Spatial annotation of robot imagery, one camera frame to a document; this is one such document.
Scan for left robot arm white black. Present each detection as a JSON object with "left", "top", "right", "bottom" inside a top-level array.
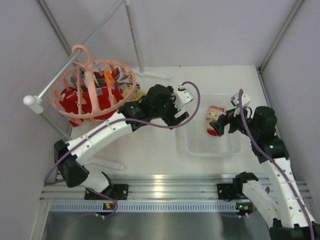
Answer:
[{"left": 54, "top": 84, "right": 194, "bottom": 199}]

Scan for pink round clip hanger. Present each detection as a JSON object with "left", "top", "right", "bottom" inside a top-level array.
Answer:
[{"left": 50, "top": 44, "right": 138, "bottom": 128}]

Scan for yellow sock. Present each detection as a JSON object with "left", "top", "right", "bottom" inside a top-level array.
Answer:
[
  {"left": 135, "top": 89, "right": 147, "bottom": 101},
  {"left": 123, "top": 89, "right": 134, "bottom": 99}
]

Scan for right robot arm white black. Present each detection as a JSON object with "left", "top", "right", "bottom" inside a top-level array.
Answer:
[{"left": 207, "top": 106, "right": 320, "bottom": 240}]

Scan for aluminium mounting rail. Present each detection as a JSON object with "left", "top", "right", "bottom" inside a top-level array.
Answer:
[{"left": 40, "top": 175, "right": 253, "bottom": 213}]

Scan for red white patterned sock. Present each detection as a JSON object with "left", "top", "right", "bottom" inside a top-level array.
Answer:
[{"left": 205, "top": 105, "right": 225, "bottom": 137}]

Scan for red sock white cuff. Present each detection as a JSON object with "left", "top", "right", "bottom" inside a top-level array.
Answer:
[{"left": 56, "top": 68, "right": 125, "bottom": 128}]

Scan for metal drying rack frame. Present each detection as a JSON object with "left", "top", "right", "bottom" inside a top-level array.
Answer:
[{"left": 22, "top": 0, "right": 173, "bottom": 171}]

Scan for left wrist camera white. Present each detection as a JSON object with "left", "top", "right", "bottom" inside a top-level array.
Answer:
[{"left": 174, "top": 88, "right": 194, "bottom": 111}]

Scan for white perforated plastic basket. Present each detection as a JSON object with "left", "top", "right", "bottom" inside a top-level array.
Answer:
[{"left": 181, "top": 93, "right": 243, "bottom": 157}]

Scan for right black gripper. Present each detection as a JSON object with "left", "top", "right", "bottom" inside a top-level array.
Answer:
[{"left": 210, "top": 103, "right": 260, "bottom": 139}]

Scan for orange clothes peg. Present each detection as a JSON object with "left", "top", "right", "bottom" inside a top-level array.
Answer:
[{"left": 103, "top": 70, "right": 116, "bottom": 88}]

